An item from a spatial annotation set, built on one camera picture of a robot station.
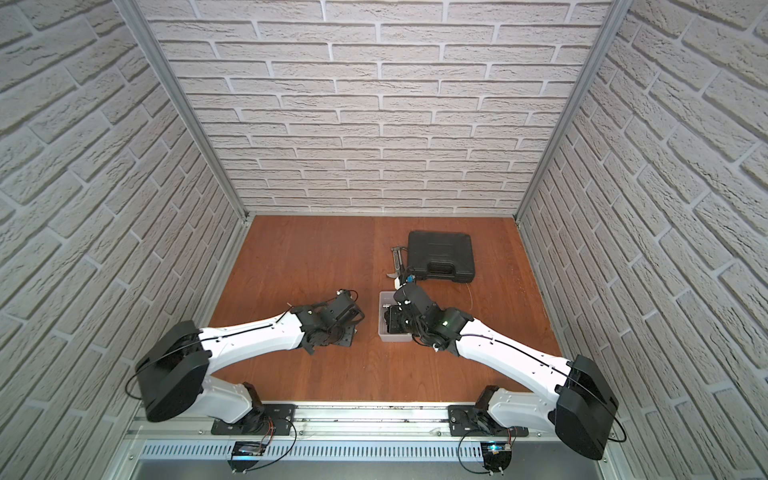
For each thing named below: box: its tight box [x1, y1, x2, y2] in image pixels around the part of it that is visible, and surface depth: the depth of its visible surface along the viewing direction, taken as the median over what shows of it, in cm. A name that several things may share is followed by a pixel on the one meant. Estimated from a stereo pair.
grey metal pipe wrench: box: [386, 246, 408, 279], surface depth 108 cm
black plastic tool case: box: [408, 230, 475, 283], surface depth 102 cm
